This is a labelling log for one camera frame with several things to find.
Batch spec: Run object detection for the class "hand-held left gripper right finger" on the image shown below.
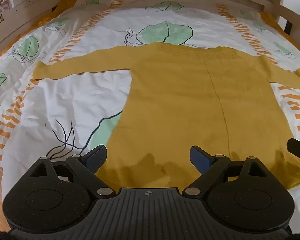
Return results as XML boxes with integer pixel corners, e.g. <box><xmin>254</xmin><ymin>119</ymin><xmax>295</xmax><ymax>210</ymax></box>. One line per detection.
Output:
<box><xmin>182</xmin><ymin>145</ymin><xmax>268</xmax><ymax>197</ymax></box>

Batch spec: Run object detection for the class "yellow bed sheet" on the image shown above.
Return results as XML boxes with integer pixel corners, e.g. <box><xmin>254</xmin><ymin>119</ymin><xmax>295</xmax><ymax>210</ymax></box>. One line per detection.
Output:
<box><xmin>0</xmin><ymin>0</ymin><xmax>300</xmax><ymax>70</ymax></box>

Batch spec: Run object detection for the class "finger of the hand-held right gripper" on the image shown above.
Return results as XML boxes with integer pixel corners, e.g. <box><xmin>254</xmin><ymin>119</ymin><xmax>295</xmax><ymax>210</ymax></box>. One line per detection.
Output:
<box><xmin>287</xmin><ymin>138</ymin><xmax>300</xmax><ymax>175</ymax></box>

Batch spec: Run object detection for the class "mustard yellow sweater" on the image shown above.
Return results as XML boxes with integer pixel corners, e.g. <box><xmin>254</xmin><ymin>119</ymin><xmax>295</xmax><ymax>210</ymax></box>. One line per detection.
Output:
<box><xmin>32</xmin><ymin>42</ymin><xmax>300</xmax><ymax>191</ymax></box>

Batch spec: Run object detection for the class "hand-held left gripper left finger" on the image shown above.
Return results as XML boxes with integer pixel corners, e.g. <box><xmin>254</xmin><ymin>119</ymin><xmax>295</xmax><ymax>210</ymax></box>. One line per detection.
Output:
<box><xmin>27</xmin><ymin>144</ymin><xmax>118</xmax><ymax>197</ymax></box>

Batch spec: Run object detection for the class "white leaf printed duvet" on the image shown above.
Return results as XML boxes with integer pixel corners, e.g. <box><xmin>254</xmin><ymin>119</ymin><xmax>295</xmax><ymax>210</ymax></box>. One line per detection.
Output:
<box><xmin>0</xmin><ymin>0</ymin><xmax>300</xmax><ymax>205</ymax></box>

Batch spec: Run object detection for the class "red and white shelf clutter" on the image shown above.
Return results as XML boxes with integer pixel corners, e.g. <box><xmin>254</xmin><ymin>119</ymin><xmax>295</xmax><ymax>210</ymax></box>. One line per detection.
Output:
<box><xmin>0</xmin><ymin>0</ymin><xmax>15</xmax><ymax>21</ymax></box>

